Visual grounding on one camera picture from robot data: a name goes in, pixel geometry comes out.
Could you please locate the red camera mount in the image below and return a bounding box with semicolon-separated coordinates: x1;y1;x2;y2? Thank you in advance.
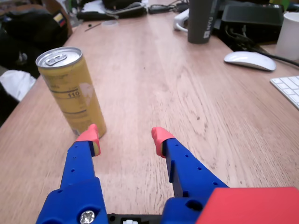
195;186;299;224

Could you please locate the white plastic charger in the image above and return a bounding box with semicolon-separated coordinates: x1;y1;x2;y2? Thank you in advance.
173;8;190;32

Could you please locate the thin black stick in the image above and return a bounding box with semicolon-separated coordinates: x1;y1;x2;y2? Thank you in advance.
84;22;102;32

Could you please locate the black box device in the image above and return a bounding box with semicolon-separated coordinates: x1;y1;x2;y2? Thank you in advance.
219;4;285;44

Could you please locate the black backpack flag patch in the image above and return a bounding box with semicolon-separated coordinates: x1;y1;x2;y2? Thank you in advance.
0;6;72;79

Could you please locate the yellow drink can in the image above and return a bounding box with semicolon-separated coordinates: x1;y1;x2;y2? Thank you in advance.
35;47;107;138

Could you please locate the white cloth bag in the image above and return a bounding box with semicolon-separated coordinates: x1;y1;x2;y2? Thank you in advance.
0;70;37;101

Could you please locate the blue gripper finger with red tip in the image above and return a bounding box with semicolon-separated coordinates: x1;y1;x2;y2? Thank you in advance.
151;126;230;224
35;124;108;224

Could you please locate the black table cable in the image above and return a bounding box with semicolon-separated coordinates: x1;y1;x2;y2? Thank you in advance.
245;43;299;69

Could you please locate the white paper cup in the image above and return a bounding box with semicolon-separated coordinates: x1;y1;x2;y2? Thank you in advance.
275;12;299;60

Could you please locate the white keyboard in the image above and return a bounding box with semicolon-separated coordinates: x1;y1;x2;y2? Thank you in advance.
270;76;299;110

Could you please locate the white computer mouse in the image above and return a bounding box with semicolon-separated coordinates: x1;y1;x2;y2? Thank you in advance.
224;51;277;71

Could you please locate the grey tumbler white print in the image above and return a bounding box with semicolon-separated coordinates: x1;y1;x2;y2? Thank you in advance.
187;0;219;44

